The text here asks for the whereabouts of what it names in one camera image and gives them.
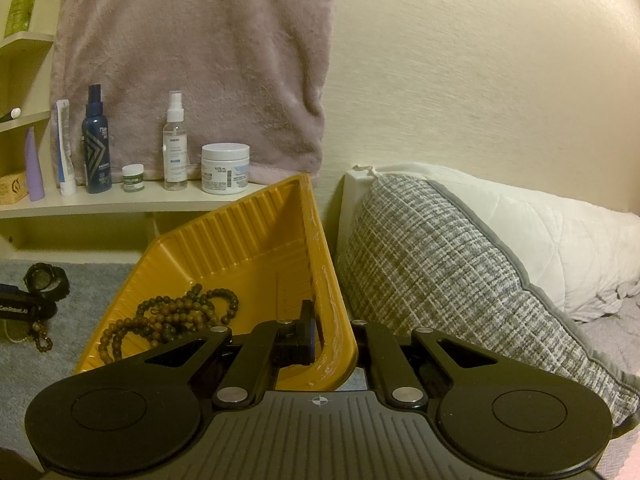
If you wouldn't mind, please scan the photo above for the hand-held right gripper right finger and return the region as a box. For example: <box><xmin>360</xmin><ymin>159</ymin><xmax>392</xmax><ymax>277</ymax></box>
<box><xmin>350</xmin><ymin>319</ymin><xmax>501</xmax><ymax>411</ymax></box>

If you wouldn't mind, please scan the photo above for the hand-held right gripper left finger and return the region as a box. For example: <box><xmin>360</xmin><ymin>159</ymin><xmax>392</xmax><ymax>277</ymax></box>
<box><xmin>142</xmin><ymin>300</ymin><xmax>318</xmax><ymax>413</ymax></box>

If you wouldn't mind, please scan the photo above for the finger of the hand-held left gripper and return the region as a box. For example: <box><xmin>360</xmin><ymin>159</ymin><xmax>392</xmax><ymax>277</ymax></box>
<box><xmin>0</xmin><ymin>284</ymin><xmax>58</xmax><ymax>320</ymax></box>

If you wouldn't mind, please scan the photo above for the brown bead bracelet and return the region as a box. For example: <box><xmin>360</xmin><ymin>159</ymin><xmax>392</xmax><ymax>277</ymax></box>
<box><xmin>31</xmin><ymin>320</ymin><xmax>53</xmax><ymax>353</ymax></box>

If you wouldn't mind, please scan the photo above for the orange plastic tray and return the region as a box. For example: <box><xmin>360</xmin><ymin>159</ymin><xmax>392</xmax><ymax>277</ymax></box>
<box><xmin>74</xmin><ymin>174</ymin><xmax>359</xmax><ymax>393</ymax></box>

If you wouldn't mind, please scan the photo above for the wooden bead necklace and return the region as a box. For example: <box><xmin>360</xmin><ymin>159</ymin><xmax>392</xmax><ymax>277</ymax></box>
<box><xmin>97</xmin><ymin>284</ymin><xmax>240</xmax><ymax>361</ymax></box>

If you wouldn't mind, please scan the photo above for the black wristwatch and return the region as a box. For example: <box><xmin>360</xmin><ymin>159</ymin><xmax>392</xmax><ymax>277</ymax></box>
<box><xmin>25</xmin><ymin>263</ymin><xmax>70</xmax><ymax>301</ymax></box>

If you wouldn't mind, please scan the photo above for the grey woven pillow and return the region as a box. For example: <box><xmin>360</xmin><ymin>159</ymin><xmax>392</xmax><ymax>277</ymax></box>
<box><xmin>336</xmin><ymin>175</ymin><xmax>640</xmax><ymax>428</ymax></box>

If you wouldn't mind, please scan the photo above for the small cardboard box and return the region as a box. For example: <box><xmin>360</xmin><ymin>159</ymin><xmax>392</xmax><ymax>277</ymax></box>
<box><xmin>0</xmin><ymin>172</ymin><xmax>28</xmax><ymax>206</ymax></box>

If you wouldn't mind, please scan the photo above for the purple bottle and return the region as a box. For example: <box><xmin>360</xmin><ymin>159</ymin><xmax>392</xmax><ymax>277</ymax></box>
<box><xmin>25</xmin><ymin>127</ymin><xmax>47</xmax><ymax>202</ymax></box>

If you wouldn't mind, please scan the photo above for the cream corner shelf unit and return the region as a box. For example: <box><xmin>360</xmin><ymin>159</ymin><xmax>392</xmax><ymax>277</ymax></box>
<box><xmin>0</xmin><ymin>30</ymin><xmax>271</xmax><ymax>261</ymax></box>

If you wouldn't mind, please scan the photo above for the white and blue toothpaste tube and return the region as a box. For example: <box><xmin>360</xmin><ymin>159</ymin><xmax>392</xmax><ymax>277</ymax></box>
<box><xmin>52</xmin><ymin>100</ymin><xmax>77</xmax><ymax>196</ymax></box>

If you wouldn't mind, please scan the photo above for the small green jar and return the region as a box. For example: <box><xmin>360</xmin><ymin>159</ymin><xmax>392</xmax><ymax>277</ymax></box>
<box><xmin>122</xmin><ymin>164</ymin><xmax>147</xmax><ymax>194</ymax></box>

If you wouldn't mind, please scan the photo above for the dark blue spray bottle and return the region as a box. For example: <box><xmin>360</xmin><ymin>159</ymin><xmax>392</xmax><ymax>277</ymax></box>
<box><xmin>81</xmin><ymin>84</ymin><xmax>113</xmax><ymax>194</ymax></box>

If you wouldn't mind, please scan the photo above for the white cream jar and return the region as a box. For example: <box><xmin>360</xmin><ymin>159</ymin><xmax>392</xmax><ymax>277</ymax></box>
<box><xmin>201</xmin><ymin>143</ymin><xmax>251</xmax><ymax>195</ymax></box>

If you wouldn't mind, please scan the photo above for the clear spray bottle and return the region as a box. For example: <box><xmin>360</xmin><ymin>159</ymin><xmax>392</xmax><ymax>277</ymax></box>
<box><xmin>162</xmin><ymin>91</ymin><xmax>190</xmax><ymax>192</ymax></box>

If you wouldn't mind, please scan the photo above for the white pillow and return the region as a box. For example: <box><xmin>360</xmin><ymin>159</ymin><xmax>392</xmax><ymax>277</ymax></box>
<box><xmin>342</xmin><ymin>162</ymin><xmax>640</xmax><ymax>323</ymax></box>

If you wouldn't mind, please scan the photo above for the pink towel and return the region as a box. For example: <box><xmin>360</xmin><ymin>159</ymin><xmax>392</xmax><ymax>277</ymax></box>
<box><xmin>50</xmin><ymin>0</ymin><xmax>337</xmax><ymax>186</ymax></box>

